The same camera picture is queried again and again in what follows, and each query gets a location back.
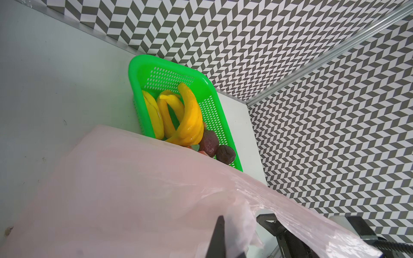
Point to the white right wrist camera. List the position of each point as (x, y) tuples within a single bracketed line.
[(358, 226)]

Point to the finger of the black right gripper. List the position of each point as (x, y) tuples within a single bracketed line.
[(288, 245)]

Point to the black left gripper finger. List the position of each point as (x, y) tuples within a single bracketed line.
[(217, 247)]

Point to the aluminium corner post right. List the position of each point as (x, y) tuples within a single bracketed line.
[(348, 44)]

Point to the yellow fake banana bunch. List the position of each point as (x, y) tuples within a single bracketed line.
[(187, 110)]

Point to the dark purple fake fruit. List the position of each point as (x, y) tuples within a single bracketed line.
[(225, 154), (209, 143)]

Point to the green plastic basket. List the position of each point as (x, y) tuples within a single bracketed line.
[(154, 75)]

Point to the yellow fake starfruit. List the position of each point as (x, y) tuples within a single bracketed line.
[(154, 115)]

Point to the pink plastic bag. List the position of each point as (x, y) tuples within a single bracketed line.
[(123, 195)]

